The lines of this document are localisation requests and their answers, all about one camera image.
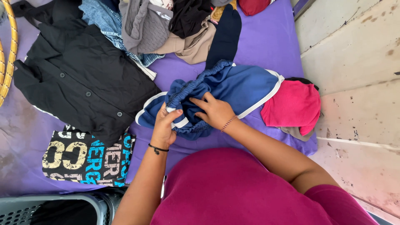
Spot pink ribbed garment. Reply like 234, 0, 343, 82
261, 80, 322, 136

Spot yellow woven hoop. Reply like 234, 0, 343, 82
0, 0, 19, 108

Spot black thread wrist band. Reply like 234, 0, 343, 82
148, 143, 169, 155

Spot purple bed sheet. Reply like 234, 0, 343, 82
0, 0, 319, 198

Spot black garment under pink one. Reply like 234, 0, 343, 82
285, 77, 320, 92

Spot blue denim garment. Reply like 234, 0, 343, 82
79, 0, 165, 68

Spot dark red garment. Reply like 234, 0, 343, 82
238, 0, 272, 16

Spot beige garment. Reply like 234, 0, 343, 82
149, 19, 217, 65

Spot person's left hand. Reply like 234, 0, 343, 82
150, 102, 184, 150

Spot person's right hand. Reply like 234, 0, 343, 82
189, 92, 239, 131

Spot black buttoned shirt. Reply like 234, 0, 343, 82
13, 0, 162, 147

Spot person's magenta shirt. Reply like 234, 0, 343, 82
150, 147, 380, 225

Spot grey garment under pink one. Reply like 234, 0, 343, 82
279, 126, 316, 142

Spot navy blue garment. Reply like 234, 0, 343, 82
205, 4, 242, 70

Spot black crumpled garment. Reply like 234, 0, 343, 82
168, 0, 213, 39

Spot grey knitted garment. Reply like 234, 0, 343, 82
119, 0, 174, 56

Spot black printed t-shirt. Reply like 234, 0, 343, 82
42, 124, 136, 187

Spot grey plastic laundry basket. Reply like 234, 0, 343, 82
0, 187, 127, 225

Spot pink beaded bracelet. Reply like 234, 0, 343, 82
220, 115, 238, 133

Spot blue shorts with white trim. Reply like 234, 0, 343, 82
135, 60, 285, 141

